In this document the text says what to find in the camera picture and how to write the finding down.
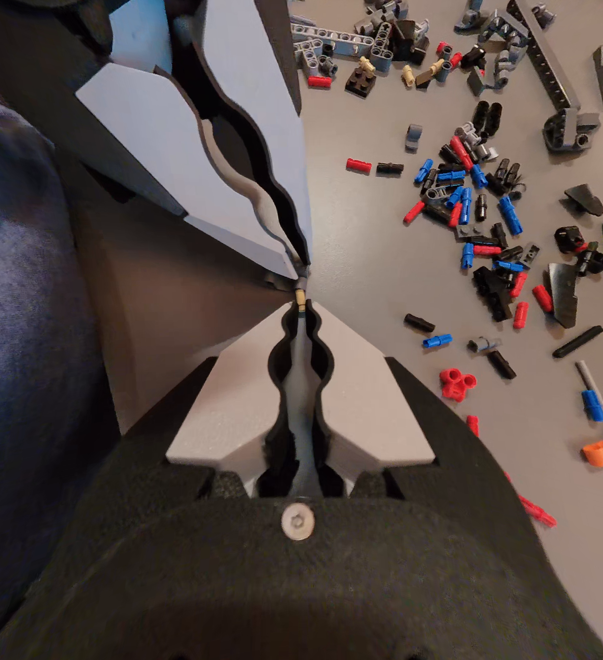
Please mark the small grey lego connector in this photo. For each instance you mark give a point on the small grey lego connector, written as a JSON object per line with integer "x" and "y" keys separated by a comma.
{"x": 301, "y": 282}

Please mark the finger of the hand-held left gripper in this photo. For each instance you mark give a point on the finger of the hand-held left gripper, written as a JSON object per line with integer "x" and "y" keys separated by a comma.
{"x": 260, "y": 103}
{"x": 151, "y": 144}

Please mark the tan lego pin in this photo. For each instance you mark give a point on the tan lego pin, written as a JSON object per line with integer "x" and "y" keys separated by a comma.
{"x": 366, "y": 66}
{"x": 300, "y": 299}
{"x": 408, "y": 76}
{"x": 437, "y": 66}

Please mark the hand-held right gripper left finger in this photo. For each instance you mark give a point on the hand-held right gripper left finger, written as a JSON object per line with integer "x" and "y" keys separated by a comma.
{"x": 229, "y": 407}

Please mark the long light grey lego beam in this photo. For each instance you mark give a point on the long light grey lego beam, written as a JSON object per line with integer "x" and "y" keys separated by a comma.
{"x": 332, "y": 37}

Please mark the long dark grey lego beam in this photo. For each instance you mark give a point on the long dark grey lego beam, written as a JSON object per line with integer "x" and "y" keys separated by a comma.
{"x": 544, "y": 56}

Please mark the red lego hub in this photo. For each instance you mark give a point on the red lego hub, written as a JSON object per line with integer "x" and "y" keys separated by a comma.
{"x": 456, "y": 385}

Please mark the pile of lego pieces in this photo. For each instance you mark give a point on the pile of lego pieces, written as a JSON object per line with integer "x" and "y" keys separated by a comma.
{"x": 478, "y": 175}

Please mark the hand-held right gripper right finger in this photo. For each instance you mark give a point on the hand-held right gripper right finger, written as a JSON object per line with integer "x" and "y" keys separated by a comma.
{"x": 373, "y": 407}

